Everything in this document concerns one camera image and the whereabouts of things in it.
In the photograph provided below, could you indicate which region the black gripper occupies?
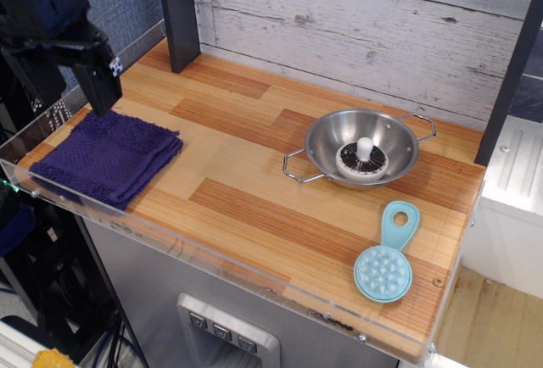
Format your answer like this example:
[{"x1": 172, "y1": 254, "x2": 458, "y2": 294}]
[{"x1": 1, "y1": 0, "x2": 123, "y2": 117}]

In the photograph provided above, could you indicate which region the purple cloth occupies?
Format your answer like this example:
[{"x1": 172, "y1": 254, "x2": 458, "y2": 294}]
[{"x1": 30, "y1": 111, "x2": 183, "y2": 210}]

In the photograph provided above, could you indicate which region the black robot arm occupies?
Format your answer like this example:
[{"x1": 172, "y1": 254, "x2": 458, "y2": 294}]
[{"x1": 1, "y1": 0, "x2": 122, "y2": 116}]

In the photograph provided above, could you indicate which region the black milk crate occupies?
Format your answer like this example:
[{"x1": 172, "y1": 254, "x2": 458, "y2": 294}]
[{"x1": 1, "y1": 55, "x2": 69, "y2": 141}]

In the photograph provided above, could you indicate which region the clear acrylic table guard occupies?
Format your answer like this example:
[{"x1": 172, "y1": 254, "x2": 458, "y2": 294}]
[{"x1": 1, "y1": 42, "x2": 484, "y2": 365}]

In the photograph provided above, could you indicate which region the silver dispenser panel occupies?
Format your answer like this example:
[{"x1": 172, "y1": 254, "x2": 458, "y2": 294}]
[{"x1": 176, "y1": 293, "x2": 281, "y2": 367}]

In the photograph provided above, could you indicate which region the white toy mushroom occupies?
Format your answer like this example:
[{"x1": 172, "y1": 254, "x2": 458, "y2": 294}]
[{"x1": 335, "y1": 137, "x2": 389, "y2": 183}]

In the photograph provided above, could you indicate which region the light blue scrubber brush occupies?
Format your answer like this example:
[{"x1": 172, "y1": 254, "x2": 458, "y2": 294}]
[{"x1": 353, "y1": 201, "x2": 420, "y2": 304}]

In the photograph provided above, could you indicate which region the white cabinet at right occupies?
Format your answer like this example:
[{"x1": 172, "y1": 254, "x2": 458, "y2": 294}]
[{"x1": 461, "y1": 116, "x2": 542, "y2": 298}]

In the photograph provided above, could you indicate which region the dark grey left post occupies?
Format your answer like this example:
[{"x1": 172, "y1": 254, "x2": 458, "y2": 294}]
[{"x1": 161, "y1": 0, "x2": 201, "y2": 73}]

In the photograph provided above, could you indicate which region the dark grey post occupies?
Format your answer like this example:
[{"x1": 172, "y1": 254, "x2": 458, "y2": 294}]
[
  {"x1": 474, "y1": 0, "x2": 542, "y2": 166},
  {"x1": 161, "y1": 0, "x2": 201, "y2": 73}
]

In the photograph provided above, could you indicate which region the steel bowl with handles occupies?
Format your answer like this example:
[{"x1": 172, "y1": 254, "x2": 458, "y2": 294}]
[{"x1": 283, "y1": 109, "x2": 437, "y2": 190}]

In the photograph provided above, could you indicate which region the dark grey right post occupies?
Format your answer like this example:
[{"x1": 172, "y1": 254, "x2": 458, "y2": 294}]
[{"x1": 474, "y1": 0, "x2": 542, "y2": 166}]

